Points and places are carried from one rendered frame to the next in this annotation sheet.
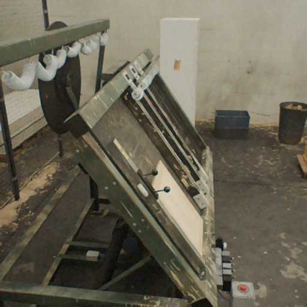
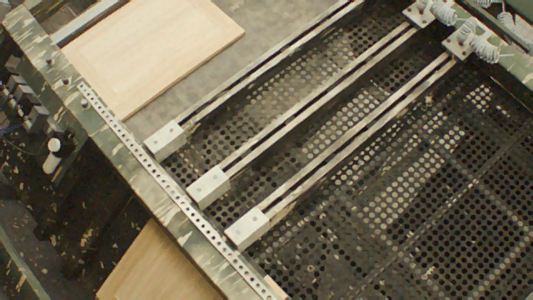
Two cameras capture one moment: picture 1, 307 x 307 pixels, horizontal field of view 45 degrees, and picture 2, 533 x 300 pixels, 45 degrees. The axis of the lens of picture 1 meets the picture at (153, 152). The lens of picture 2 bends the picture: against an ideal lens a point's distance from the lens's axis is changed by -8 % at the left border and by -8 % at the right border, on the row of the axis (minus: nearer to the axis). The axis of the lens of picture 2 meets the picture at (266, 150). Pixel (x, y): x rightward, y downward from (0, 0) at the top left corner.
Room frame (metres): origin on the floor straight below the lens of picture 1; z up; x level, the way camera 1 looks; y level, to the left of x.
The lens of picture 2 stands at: (3.34, -2.32, 1.70)
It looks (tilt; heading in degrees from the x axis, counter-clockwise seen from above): 15 degrees down; 107
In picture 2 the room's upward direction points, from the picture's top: 38 degrees clockwise
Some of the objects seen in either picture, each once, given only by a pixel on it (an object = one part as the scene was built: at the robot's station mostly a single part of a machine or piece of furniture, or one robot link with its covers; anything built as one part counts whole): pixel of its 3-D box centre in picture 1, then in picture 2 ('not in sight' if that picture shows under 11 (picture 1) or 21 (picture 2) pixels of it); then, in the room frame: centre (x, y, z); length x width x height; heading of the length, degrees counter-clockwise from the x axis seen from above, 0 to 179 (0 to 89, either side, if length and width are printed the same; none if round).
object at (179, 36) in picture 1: (178, 81); not in sight; (6.33, -0.45, 1.03); 0.61 x 0.58 x 2.05; 170
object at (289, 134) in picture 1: (291, 122); not in sight; (6.17, -2.46, 0.33); 0.52 x 0.51 x 0.65; 170
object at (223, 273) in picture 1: (223, 267); (26, 115); (2.00, -0.49, 0.69); 0.50 x 0.14 x 0.24; 172
